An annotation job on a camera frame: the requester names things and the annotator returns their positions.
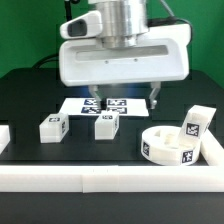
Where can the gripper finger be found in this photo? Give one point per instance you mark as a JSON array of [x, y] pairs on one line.
[[94, 91], [155, 86]]

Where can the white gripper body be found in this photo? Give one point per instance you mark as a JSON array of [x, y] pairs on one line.
[[159, 55]]

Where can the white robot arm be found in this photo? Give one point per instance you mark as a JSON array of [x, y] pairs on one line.
[[115, 43]]

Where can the white marker sheet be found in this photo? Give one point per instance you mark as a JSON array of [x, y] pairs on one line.
[[89, 107]]

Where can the white U-shaped fence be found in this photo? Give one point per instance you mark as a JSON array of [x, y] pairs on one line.
[[90, 179]]

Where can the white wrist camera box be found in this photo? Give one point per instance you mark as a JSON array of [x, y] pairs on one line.
[[85, 26]]

